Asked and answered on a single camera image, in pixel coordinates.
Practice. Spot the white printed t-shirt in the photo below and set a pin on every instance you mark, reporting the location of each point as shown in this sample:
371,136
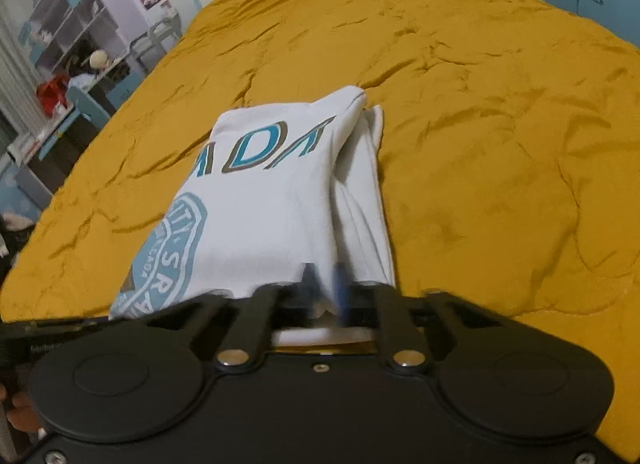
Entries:
270,194

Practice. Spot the white curtain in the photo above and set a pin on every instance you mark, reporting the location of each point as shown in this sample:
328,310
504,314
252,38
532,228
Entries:
15,78

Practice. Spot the red bag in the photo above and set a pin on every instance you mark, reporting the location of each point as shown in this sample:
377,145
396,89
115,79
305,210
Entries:
52,93

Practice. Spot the mustard yellow quilted blanket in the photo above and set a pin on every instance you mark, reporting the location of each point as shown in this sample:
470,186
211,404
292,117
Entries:
475,143

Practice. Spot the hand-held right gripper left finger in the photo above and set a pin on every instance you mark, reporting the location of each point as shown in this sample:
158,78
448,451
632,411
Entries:
309,289

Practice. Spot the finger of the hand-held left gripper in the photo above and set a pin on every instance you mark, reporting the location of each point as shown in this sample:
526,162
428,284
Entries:
55,326

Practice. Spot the person's left hand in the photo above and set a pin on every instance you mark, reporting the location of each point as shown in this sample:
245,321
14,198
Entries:
21,411

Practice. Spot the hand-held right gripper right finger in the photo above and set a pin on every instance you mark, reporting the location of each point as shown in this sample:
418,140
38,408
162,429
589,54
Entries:
342,289

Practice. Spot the grey chair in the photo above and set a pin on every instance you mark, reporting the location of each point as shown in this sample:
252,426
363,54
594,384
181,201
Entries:
157,38

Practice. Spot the cream round plush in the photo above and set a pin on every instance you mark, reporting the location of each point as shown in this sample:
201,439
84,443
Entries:
98,59

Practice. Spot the white wall shelf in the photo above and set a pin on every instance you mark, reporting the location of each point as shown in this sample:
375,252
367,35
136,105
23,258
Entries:
70,23

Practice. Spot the light blue chair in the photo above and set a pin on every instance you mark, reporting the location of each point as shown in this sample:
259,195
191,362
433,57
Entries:
90,106

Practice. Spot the blue desk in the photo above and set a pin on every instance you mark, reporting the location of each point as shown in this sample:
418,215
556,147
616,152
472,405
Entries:
65,143

